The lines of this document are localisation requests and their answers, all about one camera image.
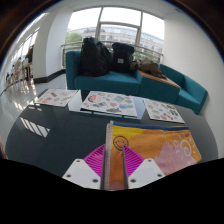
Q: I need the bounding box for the grey metal window railing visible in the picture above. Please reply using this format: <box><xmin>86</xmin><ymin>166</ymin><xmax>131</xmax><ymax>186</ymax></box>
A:
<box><xmin>61</xmin><ymin>40</ymin><xmax>164</xmax><ymax>69</ymax></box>

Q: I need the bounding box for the wood-topped teal side table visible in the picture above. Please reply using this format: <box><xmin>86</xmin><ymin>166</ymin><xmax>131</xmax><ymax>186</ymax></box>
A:
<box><xmin>136</xmin><ymin>69</ymin><xmax>182</xmax><ymax>105</ymax></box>

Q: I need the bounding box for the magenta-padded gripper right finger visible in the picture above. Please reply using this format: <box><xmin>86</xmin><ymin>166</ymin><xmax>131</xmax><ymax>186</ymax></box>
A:
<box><xmin>121</xmin><ymin>144</ymin><xmax>166</xmax><ymax>190</ymax></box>

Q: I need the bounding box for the teal two-seat sofa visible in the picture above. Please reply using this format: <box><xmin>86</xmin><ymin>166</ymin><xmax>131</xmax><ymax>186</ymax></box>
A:
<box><xmin>65</xmin><ymin>49</ymin><xmax>143</xmax><ymax>98</ymax></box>

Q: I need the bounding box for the large black bag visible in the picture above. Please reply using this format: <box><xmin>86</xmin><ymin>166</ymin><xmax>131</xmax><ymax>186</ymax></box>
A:
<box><xmin>78</xmin><ymin>36</ymin><xmax>113</xmax><ymax>78</ymax></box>

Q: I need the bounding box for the teal armchair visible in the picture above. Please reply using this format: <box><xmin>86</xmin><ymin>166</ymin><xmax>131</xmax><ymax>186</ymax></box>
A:
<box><xmin>159</xmin><ymin>63</ymin><xmax>209</xmax><ymax>115</ymax></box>

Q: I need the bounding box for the orange pink printed towel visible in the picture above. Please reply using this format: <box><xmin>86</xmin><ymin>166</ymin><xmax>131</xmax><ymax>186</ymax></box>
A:
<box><xmin>103</xmin><ymin>120</ymin><xmax>203</xmax><ymax>192</ymax></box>

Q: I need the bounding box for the black backpack with label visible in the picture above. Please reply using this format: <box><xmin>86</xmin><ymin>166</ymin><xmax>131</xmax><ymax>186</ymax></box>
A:
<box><xmin>110</xmin><ymin>42</ymin><xmax>136</xmax><ymax>74</ymax></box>

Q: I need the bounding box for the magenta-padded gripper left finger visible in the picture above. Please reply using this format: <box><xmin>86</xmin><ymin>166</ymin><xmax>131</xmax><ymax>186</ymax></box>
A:
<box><xmin>62</xmin><ymin>143</ymin><xmax>108</xmax><ymax>191</ymax></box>

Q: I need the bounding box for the person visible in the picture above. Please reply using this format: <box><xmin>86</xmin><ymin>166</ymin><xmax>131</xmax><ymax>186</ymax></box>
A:
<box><xmin>0</xmin><ymin>139</ymin><xmax>8</xmax><ymax>160</ymax></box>
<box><xmin>25</xmin><ymin>44</ymin><xmax>35</xmax><ymax>81</ymax></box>
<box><xmin>13</xmin><ymin>58</ymin><xmax>23</xmax><ymax>84</ymax></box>

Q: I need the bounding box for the brown crumpled jacket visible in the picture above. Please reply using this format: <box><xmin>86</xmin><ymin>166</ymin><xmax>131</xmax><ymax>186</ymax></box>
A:
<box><xmin>130</xmin><ymin>58</ymin><xmax>168</xmax><ymax>80</ymax></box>

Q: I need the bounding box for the colourful sticker sheet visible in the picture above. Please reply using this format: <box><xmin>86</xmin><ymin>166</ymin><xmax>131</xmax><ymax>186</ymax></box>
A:
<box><xmin>79</xmin><ymin>90</ymin><xmax>139</xmax><ymax>118</ymax></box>
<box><xmin>142</xmin><ymin>98</ymin><xmax>186</xmax><ymax>125</ymax></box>
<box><xmin>34</xmin><ymin>88</ymin><xmax>80</xmax><ymax>108</ymax></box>

